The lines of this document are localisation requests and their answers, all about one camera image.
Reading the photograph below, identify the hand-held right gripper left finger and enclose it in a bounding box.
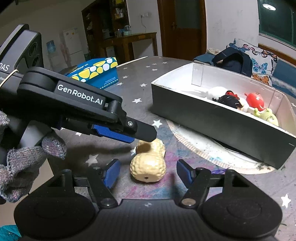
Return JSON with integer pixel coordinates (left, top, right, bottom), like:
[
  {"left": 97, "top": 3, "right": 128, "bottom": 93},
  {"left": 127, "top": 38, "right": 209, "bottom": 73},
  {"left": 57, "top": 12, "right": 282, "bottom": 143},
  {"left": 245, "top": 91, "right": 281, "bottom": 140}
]
[{"left": 46, "top": 159, "right": 122, "bottom": 208}]

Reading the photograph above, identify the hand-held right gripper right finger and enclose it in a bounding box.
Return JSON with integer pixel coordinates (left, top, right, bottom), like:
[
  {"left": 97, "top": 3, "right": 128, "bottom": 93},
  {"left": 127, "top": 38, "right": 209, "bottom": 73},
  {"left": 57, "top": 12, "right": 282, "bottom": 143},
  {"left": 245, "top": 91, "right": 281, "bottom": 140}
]
[{"left": 176, "top": 159, "right": 251, "bottom": 208}]

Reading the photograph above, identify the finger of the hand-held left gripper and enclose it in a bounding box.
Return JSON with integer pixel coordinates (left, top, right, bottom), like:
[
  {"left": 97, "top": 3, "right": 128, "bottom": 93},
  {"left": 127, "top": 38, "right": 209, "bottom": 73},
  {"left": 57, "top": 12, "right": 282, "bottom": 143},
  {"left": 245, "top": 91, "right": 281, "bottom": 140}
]
[
  {"left": 118, "top": 117, "right": 156, "bottom": 142},
  {"left": 90, "top": 123, "right": 135, "bottom": 143}
]

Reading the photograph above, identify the cream peanut toy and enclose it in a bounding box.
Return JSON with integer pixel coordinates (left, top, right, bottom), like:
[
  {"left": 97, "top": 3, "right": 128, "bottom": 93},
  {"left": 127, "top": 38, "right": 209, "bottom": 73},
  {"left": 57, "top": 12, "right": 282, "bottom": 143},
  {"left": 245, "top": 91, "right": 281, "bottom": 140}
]
[{"left": 129, "top": 138, "right": 166, "bottom": 183}]

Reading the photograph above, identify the grey cardboard box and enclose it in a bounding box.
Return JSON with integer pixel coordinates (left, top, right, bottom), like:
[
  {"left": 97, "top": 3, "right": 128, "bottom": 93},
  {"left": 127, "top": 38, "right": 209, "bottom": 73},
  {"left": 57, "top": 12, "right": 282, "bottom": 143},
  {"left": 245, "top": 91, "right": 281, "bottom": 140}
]
[{"left": 151, "top": 62, "right": 296, "bottom": 169}]

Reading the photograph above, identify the white plush toy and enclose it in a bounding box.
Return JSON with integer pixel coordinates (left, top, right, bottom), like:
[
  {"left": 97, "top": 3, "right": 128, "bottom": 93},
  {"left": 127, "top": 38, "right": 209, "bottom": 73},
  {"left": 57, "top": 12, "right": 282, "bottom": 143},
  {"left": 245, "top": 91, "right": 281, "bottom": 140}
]
[{"left": 194, "top": 86, "right": 250, "bottom": 112}]

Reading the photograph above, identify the black and red toy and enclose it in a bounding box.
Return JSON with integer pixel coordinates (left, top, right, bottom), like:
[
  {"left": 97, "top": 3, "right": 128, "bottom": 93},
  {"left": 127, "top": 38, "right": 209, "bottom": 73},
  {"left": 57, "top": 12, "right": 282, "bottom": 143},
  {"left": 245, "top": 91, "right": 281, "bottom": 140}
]
[{"left": 211, "top": 90, "right": 244, "bottom": 109}]

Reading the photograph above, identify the green toy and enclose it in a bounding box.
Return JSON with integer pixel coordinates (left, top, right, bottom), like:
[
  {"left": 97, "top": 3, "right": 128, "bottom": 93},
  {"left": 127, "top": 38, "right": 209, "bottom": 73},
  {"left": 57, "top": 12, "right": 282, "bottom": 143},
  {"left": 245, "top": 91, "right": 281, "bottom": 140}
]
[{"left": 253, "top": 108, "right": 279, "bottom": 127}]

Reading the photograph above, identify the red octopus toy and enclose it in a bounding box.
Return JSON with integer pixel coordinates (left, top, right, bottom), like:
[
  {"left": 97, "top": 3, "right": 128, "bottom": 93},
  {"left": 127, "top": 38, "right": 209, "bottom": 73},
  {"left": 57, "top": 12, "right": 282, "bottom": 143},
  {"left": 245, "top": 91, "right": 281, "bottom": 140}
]
[{"left": 245, "top": 92, "right": 266, "bottom": 111}]

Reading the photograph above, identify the person's left hand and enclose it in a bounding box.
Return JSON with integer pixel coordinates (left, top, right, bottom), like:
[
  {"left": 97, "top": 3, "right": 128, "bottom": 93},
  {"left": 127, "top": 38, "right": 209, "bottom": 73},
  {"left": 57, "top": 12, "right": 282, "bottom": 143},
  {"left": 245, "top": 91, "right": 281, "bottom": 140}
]
[{"left": 0, "top": 110, "right": 67, "bottom": 204}]

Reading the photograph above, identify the round white placemat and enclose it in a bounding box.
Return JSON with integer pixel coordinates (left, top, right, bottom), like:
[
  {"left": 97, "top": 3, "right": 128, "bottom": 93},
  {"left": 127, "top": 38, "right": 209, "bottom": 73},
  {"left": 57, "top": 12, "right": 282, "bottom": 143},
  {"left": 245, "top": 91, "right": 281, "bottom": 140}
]
[{"left": 166, "top": 119, "right": 277, "bottom": 174}]

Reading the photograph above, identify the blue pebble-print tissue box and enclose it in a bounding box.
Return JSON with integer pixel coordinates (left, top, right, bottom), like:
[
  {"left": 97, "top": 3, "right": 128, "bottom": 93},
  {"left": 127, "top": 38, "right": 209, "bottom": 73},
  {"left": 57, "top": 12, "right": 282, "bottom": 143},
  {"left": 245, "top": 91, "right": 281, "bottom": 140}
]
[{"left": 63, "top": 57, "right": 119, "bottom": 90}]

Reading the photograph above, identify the water dispenser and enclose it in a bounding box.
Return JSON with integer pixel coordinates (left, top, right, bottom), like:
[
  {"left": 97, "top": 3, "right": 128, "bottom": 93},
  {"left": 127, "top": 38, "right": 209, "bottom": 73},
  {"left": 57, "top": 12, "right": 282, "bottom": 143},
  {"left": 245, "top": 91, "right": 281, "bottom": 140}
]
[{"left": 46, "top": 40, "right": 61, "bottom": 70}]

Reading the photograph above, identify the white fridge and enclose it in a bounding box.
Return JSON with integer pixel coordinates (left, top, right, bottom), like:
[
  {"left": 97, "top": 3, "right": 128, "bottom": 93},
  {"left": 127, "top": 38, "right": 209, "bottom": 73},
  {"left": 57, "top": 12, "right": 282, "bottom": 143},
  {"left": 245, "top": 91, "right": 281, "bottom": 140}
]
[{"left": 62, "top": 27, "right": 82, "bottom": 66}]

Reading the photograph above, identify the dark wooden shelf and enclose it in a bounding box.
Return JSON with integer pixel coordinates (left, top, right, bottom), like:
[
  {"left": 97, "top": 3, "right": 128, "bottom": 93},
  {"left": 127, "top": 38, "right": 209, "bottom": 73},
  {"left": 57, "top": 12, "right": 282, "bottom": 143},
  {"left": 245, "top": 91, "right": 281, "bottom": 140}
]
[{"left": 81, "top": 0, "right": 130, "bottom": 58}]

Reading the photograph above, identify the wooden desk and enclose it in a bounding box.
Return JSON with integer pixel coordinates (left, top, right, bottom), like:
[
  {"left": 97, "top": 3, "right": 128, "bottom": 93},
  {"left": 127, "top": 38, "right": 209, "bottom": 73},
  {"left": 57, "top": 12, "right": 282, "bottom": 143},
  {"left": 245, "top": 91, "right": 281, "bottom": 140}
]
[{"left": 102, "top": 32, "right": 158, "bottom": 64}]

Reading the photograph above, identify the brown wooden door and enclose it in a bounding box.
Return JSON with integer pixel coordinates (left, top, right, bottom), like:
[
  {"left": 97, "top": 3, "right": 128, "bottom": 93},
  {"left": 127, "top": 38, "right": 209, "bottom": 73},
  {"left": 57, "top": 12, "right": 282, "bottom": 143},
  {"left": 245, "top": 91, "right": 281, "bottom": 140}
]
[{"left": 157, "top": 0, "right": 207, "bottom": 61}]

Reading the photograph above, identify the teal cloth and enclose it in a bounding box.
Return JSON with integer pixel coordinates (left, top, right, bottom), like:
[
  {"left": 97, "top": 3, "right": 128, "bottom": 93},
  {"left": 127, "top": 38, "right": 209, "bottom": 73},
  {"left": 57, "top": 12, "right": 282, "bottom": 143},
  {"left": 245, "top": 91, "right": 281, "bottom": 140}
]
[{"left": 0, "top": 224, "right": 22, "bottom": 241}]

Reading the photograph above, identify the dark blue backpack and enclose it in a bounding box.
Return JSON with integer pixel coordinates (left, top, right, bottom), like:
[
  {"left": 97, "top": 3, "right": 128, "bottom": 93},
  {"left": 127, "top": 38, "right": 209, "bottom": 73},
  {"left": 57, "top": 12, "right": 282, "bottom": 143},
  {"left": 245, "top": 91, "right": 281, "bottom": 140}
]
[{"left": 212, "top": 47, "right": 253, "bottom": 77}]

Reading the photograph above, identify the butterfly print pillow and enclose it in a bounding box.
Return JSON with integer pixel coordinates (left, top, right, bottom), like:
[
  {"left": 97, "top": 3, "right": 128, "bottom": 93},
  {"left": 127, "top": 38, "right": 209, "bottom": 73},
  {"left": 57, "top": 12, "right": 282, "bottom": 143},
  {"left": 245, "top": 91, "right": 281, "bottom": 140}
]
[{"left": 228, "top": 38, "right": 279, "bottom": 86}]

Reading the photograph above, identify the blue sofa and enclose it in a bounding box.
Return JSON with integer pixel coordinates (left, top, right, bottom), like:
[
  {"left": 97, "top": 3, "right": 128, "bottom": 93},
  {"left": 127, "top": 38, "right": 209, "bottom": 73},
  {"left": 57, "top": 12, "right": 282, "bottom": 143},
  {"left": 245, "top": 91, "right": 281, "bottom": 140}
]
[{"left": 193, "top": 46, "right": 296, "bottom": 98}]

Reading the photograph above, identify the green framed window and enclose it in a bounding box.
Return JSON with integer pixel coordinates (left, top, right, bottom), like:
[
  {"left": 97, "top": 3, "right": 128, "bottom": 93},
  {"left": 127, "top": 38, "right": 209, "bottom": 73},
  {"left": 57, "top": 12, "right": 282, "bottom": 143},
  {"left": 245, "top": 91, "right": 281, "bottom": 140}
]
[{"left": 257, "top": 0, "right": 296, "bottom": 50}]

